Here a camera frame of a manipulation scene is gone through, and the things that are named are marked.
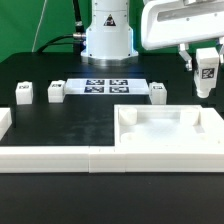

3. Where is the black cable bundle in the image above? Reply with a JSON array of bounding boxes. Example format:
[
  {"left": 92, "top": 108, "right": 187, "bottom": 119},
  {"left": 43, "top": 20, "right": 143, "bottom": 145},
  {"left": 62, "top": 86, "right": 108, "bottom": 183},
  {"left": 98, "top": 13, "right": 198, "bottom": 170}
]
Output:
[{"left": 35, "top": 0, "right": 88, "bottom": 54}]

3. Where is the white fiducial marker sheet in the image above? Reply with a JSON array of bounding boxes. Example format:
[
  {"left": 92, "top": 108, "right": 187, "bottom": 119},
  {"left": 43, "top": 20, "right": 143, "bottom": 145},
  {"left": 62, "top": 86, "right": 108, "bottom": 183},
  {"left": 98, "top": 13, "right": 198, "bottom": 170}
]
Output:
[{"left": 65, "top": 78, "right": 148, "bottom": 95}]

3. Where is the white thin cable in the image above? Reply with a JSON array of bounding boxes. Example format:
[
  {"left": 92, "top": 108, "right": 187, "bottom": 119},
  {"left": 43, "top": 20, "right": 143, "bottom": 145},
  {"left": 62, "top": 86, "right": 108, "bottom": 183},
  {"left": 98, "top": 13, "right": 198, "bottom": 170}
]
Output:
[{"left": 31, "top": 0, "right": 48, "bottom": 53}]

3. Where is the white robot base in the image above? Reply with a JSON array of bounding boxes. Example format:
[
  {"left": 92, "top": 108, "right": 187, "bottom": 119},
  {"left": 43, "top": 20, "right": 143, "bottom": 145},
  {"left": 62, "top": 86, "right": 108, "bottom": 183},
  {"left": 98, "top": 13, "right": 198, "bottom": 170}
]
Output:
[{"left": 81, "top": 0, "right": 138, "bottom": 66}]

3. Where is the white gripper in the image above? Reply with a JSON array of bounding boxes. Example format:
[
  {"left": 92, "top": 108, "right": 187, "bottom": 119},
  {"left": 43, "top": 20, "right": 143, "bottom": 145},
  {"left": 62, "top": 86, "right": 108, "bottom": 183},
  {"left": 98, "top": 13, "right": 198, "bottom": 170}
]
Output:
[{"left": 141, "top": 0, "right": 224, "bottom": 71}]

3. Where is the white square tabletop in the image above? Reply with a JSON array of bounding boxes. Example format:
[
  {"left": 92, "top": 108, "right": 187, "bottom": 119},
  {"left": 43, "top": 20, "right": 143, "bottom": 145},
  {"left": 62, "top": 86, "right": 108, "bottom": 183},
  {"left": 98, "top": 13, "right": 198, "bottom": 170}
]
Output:
[{"left": 114, "top": 105, "right": 224, "bottom": 147}]

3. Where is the white U-shaped obstacle wall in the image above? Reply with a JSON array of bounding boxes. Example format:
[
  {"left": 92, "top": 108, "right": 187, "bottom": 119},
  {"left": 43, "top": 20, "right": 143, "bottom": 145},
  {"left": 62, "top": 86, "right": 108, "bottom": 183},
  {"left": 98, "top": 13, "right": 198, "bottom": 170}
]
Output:
[{"left": 0, "top": 107, "right": 224, "bottom": 174}]

